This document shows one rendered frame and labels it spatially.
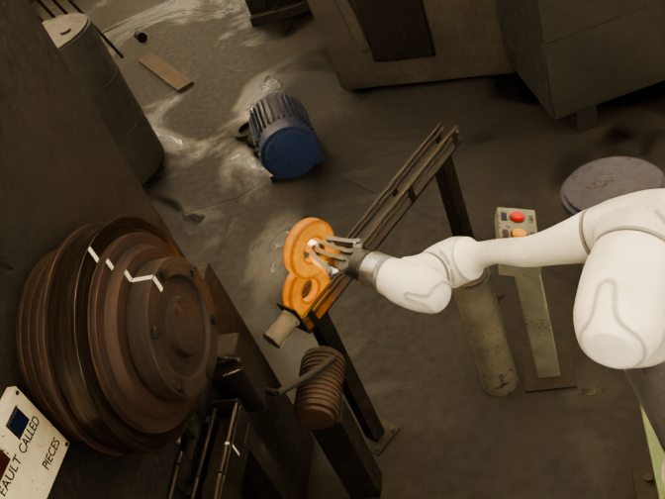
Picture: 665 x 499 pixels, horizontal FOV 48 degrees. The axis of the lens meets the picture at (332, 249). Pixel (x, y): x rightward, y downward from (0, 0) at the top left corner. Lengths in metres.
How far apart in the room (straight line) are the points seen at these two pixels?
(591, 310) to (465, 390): 1.47
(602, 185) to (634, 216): 1.29
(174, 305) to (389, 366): 1.40
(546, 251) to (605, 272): 0.24
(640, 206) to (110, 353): 0.94
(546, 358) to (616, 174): 0.64
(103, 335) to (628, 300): 0.88
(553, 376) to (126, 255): 1.56
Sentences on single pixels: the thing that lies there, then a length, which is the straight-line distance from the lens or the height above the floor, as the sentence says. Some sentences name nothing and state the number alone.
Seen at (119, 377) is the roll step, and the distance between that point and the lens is 1.43.
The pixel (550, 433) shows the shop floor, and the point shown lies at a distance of 2.48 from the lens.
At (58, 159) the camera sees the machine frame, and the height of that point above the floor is 1.39.
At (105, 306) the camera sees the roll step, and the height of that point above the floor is 1.27.
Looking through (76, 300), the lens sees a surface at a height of 1.32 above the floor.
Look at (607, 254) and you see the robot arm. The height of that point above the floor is 1.19.
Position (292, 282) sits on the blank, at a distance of 2.03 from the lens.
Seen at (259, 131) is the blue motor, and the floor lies 0.31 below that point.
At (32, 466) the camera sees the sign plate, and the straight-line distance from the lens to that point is 1.48.
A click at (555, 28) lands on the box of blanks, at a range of 3.27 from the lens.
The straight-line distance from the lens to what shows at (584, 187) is 2.58.
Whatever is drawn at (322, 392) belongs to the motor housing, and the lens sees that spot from 2.07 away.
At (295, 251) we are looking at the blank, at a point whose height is 0.94.
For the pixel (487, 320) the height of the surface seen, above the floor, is 0.37.
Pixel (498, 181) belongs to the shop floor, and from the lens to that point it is 3.38.
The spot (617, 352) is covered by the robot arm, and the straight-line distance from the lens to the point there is 1.21.
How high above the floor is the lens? 2.06
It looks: 38 degrees down
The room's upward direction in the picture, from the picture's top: 24 degrees counter-clockwise
